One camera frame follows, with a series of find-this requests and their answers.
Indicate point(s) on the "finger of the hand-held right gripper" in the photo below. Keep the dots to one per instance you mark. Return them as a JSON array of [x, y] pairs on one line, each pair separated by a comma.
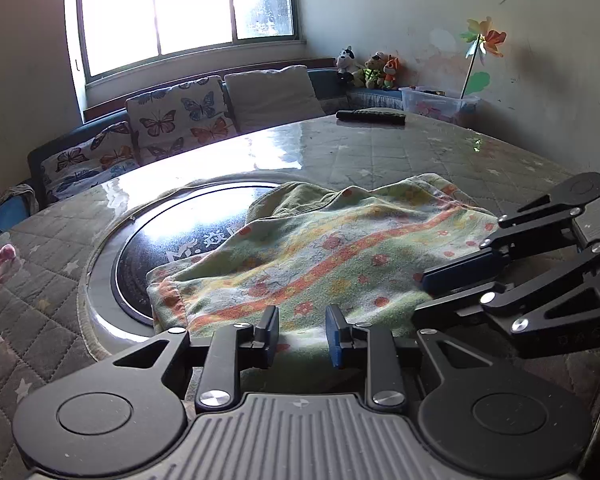
[[455, 307], [460, 272]]

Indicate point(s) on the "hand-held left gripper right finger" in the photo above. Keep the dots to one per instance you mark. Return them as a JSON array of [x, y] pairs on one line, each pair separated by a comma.
[[336, 340]]

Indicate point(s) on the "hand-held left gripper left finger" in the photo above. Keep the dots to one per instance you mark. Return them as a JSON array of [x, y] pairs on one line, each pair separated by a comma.
[[267, 335]]

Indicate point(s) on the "green patterned towel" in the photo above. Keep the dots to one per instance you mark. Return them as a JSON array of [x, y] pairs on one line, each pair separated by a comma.
[[305, 260]]

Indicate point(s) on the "round black built-in cooker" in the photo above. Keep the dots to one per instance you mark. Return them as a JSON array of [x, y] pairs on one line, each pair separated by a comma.
[[180, 230]]

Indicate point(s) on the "clear plastic storage box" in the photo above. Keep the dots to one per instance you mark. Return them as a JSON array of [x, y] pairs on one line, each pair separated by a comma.
[[435, 105]]

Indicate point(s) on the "black remote control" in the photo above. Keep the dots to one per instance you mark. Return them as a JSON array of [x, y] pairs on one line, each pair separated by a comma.
[[370, 117]]

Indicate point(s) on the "orange plush fox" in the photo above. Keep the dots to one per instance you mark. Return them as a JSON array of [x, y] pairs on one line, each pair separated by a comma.
[[391, 72]]

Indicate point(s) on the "brown plush bear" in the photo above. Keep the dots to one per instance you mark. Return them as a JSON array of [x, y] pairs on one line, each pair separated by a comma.
[[375, 71]]

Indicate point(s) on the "dark blue sofa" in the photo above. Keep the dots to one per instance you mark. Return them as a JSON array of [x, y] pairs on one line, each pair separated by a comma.
[[326, 85]]

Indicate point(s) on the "colourful pinwheel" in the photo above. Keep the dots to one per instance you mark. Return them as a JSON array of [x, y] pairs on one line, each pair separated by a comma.
[[485, 42]]

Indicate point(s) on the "large butterfly print cushion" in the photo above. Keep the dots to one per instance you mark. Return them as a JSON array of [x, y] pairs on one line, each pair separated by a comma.
[[180, 117]]

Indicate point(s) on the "plain white cushion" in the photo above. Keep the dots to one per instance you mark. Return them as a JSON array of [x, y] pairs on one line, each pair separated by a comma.
[[272, 97]]

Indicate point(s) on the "black and white plush cow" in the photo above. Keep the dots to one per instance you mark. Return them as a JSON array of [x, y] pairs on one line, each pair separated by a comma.
[[346, 62]]

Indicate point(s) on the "small butterfly print cushion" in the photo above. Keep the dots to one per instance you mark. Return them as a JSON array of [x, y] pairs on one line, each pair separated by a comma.
[[90, 160]]

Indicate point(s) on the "small pink object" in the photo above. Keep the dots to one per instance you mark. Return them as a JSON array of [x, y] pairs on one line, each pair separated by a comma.
[[1, 261]]

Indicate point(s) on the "grey plaid cloth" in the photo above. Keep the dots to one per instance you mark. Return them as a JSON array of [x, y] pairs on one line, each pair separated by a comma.
[[17, 195]]

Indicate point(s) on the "blue chair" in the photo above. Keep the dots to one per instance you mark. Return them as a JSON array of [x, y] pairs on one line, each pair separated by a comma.
[[5, 217]]

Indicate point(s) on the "bright window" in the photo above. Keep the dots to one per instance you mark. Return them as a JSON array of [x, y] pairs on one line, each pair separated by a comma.
[[190, 10]]

